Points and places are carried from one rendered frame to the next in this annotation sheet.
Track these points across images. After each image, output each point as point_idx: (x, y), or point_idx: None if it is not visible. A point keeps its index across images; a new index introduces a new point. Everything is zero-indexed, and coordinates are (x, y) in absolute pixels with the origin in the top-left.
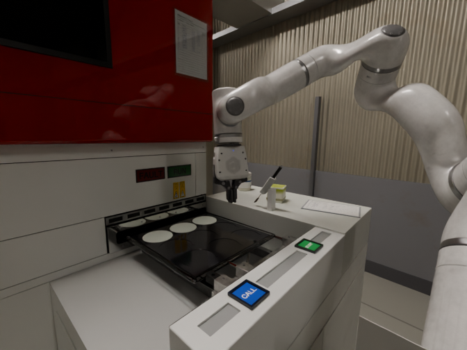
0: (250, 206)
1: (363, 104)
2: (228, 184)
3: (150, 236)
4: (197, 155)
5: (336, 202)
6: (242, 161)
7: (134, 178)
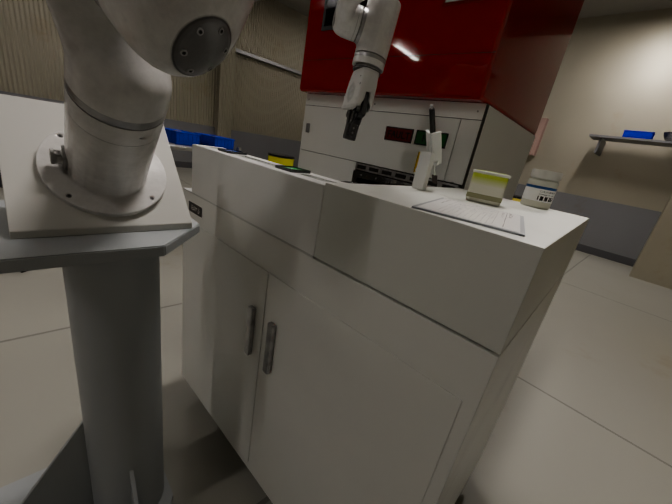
0: (427, 187)
1: None
2: (348, 116)
3: None
4: (463, 123)
5: (544, 231)
6: (356, 86)
7: (383, 135)
